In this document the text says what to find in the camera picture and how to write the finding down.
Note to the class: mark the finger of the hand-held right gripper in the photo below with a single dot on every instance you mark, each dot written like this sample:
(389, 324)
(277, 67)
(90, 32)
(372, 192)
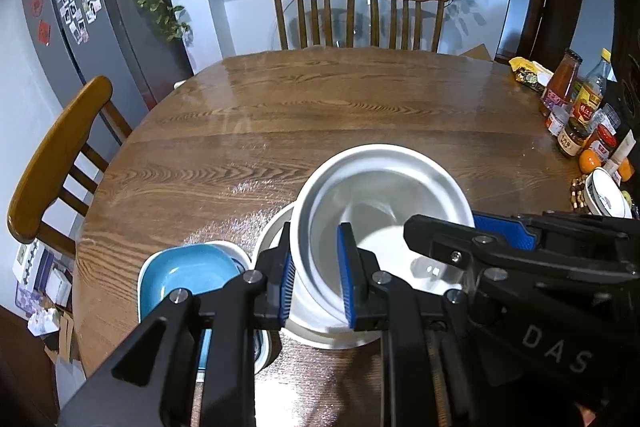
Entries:
(440, 239)
(505, 229)

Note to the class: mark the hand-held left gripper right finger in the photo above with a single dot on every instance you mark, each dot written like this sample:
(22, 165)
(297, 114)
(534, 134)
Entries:
(347, 277)

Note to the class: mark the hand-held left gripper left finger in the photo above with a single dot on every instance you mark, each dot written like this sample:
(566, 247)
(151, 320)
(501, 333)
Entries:
(287, 287)

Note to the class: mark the white blue patterned square plate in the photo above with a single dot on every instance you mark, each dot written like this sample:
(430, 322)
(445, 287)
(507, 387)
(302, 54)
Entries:
(239, 253)

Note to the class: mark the small white bowl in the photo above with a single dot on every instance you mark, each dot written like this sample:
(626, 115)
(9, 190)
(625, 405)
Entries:
(380, 202)

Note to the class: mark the wooden bead trivet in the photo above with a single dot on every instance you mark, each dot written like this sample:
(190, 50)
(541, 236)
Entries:
(579, 197)

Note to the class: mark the small patterned white dish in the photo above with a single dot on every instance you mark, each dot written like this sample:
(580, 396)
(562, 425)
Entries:
(602, 194)

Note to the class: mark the orange fruit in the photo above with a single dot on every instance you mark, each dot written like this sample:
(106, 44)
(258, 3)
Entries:
(590, 160)
(625, 169)

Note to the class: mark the dark sauce jar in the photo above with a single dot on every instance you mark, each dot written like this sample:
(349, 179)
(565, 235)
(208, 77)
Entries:
(572, 139)

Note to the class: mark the small white label jar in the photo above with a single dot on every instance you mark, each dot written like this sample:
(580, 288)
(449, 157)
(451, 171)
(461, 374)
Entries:
(557, 122)

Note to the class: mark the red label jar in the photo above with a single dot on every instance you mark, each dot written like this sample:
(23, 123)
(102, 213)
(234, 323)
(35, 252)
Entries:
(602, 142)

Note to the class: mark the white tube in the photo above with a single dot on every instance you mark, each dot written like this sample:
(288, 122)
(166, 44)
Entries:
(620, 152)

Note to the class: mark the silver lid jar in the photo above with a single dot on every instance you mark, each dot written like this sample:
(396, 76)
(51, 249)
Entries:
(607, 114)

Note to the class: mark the red sauce bottle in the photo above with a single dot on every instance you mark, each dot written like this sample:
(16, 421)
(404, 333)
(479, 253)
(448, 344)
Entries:
(562, 82)

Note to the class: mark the yellow snack packet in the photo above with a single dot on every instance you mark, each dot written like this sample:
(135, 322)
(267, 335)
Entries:
(527, 72)

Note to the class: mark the yellow cap bottle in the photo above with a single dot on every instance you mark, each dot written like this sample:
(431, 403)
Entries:
(592, 92)

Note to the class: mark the cardboard piece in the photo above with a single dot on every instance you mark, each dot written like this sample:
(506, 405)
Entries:
(479, 53)

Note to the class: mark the dark panel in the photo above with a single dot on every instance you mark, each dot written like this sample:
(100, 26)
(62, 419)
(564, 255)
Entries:
(627, 57)

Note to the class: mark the flat brown cardboard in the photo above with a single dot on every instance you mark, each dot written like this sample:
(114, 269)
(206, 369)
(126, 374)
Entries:
(67, 342)

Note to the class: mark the white carton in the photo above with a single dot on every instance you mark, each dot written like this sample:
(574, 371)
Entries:
(56, 284)

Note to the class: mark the crumpled white paper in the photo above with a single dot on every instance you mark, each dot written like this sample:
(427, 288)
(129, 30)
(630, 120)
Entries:
(42, 322)

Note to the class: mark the white printed box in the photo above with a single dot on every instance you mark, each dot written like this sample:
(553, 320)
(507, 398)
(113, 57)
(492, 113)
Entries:
(30, 259)

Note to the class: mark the grey refrigerator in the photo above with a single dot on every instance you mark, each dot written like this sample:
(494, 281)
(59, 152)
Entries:
(125, 42)

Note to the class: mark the red paper decal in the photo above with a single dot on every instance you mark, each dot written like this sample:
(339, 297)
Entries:
(36, 2)
(45, 33)

